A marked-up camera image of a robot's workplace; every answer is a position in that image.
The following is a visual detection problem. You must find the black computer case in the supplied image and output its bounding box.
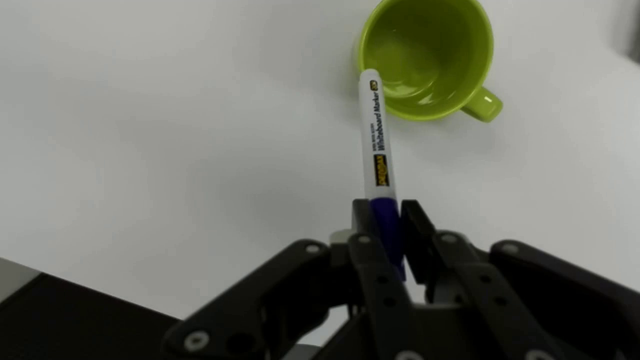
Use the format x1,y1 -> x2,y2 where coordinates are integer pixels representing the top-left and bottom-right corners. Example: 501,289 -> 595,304
0,255 -> 184,360

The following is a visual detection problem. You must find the yellow-green mug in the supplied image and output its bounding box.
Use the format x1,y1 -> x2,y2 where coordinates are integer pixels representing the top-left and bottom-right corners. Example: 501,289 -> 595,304
352,0 -> 506,126

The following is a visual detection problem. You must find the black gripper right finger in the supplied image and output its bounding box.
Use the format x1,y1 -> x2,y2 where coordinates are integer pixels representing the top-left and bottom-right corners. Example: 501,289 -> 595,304
398,198 -> 640,360

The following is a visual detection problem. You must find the black marker pen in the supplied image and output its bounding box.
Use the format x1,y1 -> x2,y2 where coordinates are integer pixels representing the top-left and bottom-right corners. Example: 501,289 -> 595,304
358,66 -> 409,281

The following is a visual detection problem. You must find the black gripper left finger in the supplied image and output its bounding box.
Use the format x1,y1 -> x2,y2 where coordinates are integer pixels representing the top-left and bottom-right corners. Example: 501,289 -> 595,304
158,198 -> 429,360

